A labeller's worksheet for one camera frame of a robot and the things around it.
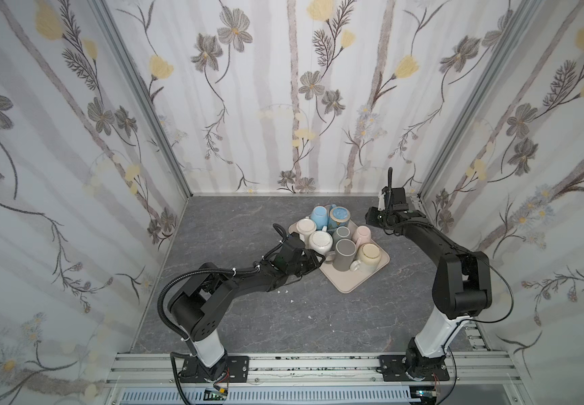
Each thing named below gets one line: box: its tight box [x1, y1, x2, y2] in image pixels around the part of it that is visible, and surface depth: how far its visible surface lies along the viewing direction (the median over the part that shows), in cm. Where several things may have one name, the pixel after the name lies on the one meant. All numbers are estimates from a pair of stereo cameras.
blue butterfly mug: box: [328, 204, 352, 229], surface depth 100 cm
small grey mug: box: [332, 226, 352, 244], surface depth 97 cm
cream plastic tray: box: [288, 221, 390, 294], surface depth 95 cm
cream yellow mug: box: [349, 243, 383, 272], surface depth 93 cm
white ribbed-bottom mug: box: [308, 226, 334, 256], surface depth 96 cm
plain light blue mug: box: [310, 205, 329, 231], surface depth 103 cm
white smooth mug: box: [288, 216, 318, 249], surface depth 102 cm
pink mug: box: [351, 225, 373, 250], surface depth 97 cm
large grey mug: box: [332, 238, 357, 272], surface depth 93 cm
